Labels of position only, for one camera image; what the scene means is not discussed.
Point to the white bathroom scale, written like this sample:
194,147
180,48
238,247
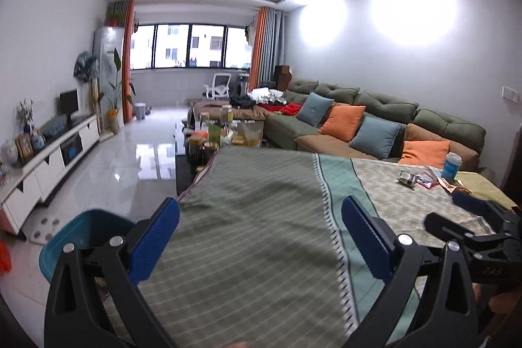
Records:
43,229

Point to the blue trash bin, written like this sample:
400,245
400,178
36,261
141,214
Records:
90,229

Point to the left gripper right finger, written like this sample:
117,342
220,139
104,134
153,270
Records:
446,316

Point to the black monitor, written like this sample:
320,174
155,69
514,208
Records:
68,104

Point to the window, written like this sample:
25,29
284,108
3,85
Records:
168,46

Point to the blue white can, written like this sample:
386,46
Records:
451,166

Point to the right hand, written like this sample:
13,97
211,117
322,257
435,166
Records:
502,305

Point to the red plastic bag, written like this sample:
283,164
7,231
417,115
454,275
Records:
5,258

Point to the white office chair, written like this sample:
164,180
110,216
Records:
219,88

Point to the green tufted sofa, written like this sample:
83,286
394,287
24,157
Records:
285,131

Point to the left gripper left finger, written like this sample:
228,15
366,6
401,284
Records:
94,299

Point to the white TV cabinet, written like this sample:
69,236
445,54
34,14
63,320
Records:
35,182

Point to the black glass coffee table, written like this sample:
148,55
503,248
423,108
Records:
205,137

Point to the green patterned tablecloth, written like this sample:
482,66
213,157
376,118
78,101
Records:
261,256

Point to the orange cushion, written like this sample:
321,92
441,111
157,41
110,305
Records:
425,153
343,122

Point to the blue cushion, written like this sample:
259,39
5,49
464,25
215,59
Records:
314,109
376,137

